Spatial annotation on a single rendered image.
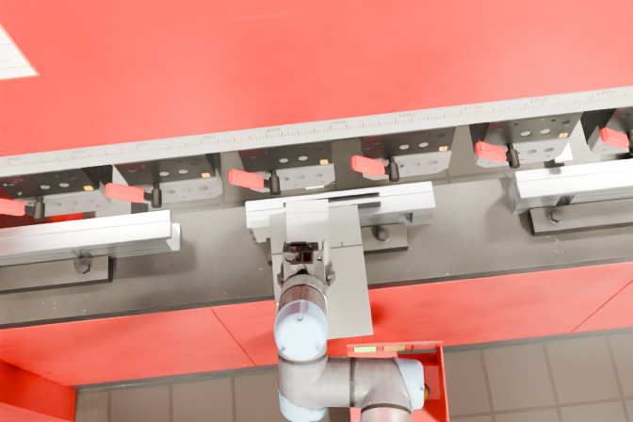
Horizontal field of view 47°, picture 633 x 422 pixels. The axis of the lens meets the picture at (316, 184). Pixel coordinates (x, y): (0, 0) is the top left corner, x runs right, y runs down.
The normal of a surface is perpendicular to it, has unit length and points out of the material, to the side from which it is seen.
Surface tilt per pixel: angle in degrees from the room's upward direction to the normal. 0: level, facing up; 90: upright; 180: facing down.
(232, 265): 0
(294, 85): 90
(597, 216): 0
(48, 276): 0
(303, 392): 39
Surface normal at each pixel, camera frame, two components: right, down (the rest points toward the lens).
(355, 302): -0.07, -0.40
